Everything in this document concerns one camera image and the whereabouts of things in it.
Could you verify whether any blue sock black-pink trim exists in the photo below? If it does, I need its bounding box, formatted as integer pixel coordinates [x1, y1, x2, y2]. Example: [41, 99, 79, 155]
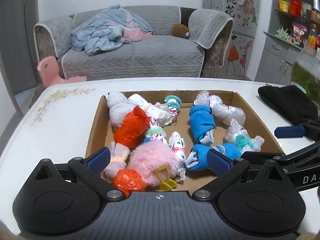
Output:
[185, 143, 242, 176]

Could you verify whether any lilac fuzzy sock bundle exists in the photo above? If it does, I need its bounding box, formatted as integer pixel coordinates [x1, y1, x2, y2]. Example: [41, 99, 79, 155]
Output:
[103, 141, 131, 182]

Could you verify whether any blue knit sock roll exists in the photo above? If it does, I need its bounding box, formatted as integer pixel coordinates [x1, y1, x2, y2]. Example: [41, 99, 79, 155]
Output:
[189, 105, 216, 146]

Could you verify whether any orange plastic bag bundle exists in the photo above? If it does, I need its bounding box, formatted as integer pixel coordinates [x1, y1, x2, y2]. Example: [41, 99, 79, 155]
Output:
[113, 106, 150, 149]

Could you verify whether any white plastic bag bundle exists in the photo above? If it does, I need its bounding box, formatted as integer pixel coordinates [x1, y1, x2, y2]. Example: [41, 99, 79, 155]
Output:
[211, 103, 246, 126]

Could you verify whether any black cloth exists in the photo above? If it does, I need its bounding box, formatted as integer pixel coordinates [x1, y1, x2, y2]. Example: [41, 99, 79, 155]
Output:
[258, 86, 319, 125]

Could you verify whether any glass fish bowl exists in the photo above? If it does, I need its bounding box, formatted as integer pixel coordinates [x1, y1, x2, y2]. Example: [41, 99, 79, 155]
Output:
[291, 46, 320, 105]

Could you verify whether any brown cardboard tray box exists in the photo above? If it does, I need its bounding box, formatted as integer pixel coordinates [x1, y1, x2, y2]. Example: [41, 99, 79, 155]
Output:
[85, 90, 283, 193]

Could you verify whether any pink fluffy bird toy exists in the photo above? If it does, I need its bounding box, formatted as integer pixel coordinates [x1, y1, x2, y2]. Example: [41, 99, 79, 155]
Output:
[127, 139, 178, 191]

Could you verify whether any beige rolled sock bundle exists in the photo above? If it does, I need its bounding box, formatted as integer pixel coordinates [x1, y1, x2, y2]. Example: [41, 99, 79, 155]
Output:
[107, 91, 136, 127]

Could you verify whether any white frilly sock bundle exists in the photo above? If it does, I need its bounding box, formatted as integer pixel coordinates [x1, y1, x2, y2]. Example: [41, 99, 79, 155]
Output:
[194, 90, 223, 107]

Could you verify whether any green pink patterned sock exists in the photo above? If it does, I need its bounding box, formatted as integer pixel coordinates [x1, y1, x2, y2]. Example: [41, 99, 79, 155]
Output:
[144, 126, 168, 144]

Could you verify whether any grey cabinet with shelves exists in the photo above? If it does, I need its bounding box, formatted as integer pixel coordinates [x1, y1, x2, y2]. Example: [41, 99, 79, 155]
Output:
[255, 0, 319, 85]

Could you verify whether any white rolled sock bundle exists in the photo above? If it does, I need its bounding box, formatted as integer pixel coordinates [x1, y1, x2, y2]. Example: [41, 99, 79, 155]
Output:
[128, 94, 172, 128]

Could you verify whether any floor mat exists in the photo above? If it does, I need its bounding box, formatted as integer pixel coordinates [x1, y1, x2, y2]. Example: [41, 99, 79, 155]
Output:
[29, 84, 46, 108]

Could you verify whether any pink plastic stool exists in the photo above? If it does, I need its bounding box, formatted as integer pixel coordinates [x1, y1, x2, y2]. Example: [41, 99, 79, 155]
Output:
[37, 56, 87, 88]

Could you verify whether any grey sofa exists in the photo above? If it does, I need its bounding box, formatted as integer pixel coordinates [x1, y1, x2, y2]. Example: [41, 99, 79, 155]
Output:
[33, 5, 234, 81]

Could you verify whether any light blue blanket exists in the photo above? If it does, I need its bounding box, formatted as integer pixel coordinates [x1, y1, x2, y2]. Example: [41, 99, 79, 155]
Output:
[71, 5, 153, 56]

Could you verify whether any brown plush toy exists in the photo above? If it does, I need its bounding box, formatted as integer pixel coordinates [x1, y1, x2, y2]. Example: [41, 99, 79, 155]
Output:
[171, 24, 190, 38]

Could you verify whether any decorated grey refrigerator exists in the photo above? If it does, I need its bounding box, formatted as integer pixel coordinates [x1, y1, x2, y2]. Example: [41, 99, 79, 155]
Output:
[203, 0, 260, 80]

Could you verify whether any clear bag teal ring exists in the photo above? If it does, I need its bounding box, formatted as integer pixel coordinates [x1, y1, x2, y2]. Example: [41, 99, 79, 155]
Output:
[224, 117, 265, 153]

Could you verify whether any teal ring patterned sock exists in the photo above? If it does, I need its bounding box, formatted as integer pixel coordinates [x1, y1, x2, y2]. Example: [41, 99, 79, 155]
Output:
[164, 95, 182, 122]

